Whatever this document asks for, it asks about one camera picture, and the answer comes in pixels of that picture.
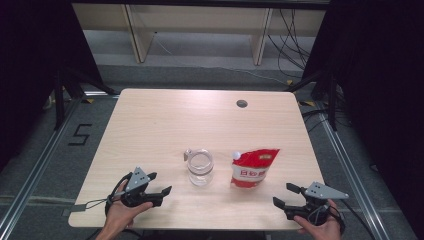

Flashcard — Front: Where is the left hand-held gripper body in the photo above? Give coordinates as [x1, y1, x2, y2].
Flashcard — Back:
[119, 166, 164, 208]

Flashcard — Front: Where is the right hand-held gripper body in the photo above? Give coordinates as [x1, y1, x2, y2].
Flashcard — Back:
[284, 181, 350, 226]

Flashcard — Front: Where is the red and white sugar pouch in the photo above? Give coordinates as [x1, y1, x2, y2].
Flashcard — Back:
[229, 148, 281, 189]

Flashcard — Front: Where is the clear glass jar with lid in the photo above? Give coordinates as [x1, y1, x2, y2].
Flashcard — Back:
[183, 148, 215, 187]

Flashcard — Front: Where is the person's right hand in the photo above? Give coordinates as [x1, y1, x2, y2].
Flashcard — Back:
[293, 199, 343, 240]

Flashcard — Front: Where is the person's left hand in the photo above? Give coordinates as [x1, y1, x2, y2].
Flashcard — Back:
[105, 180, 154, 234]

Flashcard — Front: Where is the gray tape strip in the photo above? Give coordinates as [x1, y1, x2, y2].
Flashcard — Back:
[61, 203, 88, 217]

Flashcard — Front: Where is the black metal stand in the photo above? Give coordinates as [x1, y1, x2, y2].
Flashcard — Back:
[284, 69, 340, 133]
[53, 66, 118, 131]

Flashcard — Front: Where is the black curtain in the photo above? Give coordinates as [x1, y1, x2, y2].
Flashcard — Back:
[0, 0, 105, 172]
[301, 0, 424, 240]

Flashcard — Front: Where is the beige wooden shelf unit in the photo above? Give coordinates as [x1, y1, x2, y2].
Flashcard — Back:
[71, 3, 328, 66]

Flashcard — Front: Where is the black wrist strap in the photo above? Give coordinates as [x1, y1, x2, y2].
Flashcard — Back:
[105, 172, 134, 216]
[328, 204, 346, 234]

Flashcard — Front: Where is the aluminium floor rail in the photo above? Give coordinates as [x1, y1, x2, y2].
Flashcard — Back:
[0, 96, 85, 240]
[316, 106, 392, 240]

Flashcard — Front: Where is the black floor cable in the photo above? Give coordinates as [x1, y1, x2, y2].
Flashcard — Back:
[339, 198, 378, 240]

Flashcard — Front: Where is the thin black lanyard cord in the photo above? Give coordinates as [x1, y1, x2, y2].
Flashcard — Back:
[84, 198, 113, 210]

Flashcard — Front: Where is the thin white cable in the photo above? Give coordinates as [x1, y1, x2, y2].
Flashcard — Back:
[153, 31, 290, 86]

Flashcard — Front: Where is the bundle of black cables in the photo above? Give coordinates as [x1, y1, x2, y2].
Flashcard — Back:
[267, 8, 316, 80]

